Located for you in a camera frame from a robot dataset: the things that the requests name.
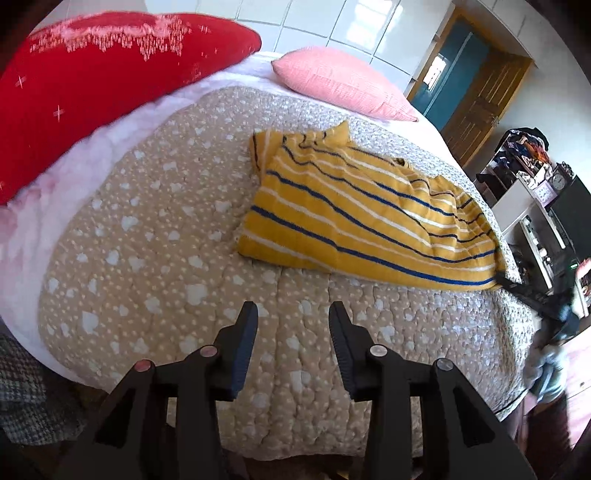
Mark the yellow striped knit sweater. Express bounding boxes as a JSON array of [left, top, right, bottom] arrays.
[[238, 122, 506, 291]]

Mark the cluttered clothes rack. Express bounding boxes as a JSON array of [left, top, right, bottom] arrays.
[[474, 127, 551, 207]]

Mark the gloved right hand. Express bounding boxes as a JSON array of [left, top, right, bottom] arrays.
[[523, 344, 566, 404]]

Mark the white shelf unit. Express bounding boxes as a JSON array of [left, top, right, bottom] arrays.
[[493, 180, 588, 293]]

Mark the grey checked fabric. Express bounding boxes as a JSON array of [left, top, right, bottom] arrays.
[[1, 335, 86, 446]]

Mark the black television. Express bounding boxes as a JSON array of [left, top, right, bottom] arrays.
[[551, 177, 591, 261]]

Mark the purple alarm clock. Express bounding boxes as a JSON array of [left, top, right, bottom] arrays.
[[536, 170, 570, 207]]

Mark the beige heart-pattern quilt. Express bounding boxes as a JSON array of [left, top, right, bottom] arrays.
[[38, 87, 534, 460]]

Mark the wooden door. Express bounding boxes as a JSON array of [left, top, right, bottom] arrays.
[[442, 48, 534, 168]]

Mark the white wardrobe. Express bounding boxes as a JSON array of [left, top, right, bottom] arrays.
[[145, 0, 454, 93]]

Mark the pink pillow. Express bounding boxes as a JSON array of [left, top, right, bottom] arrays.
[[271, 46, 418, 122]]

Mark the red embroidered pillow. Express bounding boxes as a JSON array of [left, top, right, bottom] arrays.
[[1, 11, 262, 204]]

